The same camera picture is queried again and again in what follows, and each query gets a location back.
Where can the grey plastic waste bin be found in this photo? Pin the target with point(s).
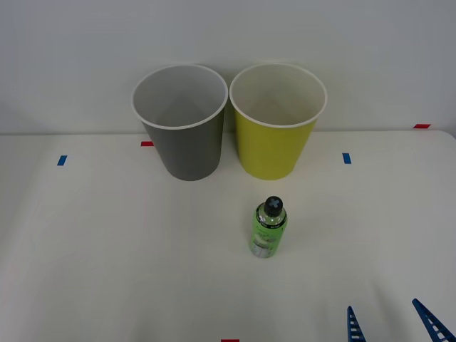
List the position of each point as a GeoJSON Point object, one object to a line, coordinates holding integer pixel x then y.
{"type": "Point", "coordinates": [192, 153]}

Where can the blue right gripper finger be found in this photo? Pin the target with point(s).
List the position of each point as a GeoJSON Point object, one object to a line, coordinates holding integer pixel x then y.
{"type": "Point", "coordinates": [354, 327]}
{"type": "Point", "coordinates": [436, 326]}

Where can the yellow-green plastic waste bin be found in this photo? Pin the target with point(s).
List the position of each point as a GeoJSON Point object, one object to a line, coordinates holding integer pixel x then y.
{"type": "Point", "coordinates": [270, 149]}

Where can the green label plastic bottle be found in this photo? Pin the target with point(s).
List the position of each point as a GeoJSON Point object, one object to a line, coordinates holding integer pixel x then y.
{"type": "Point", "coordinates": [266, 235]}

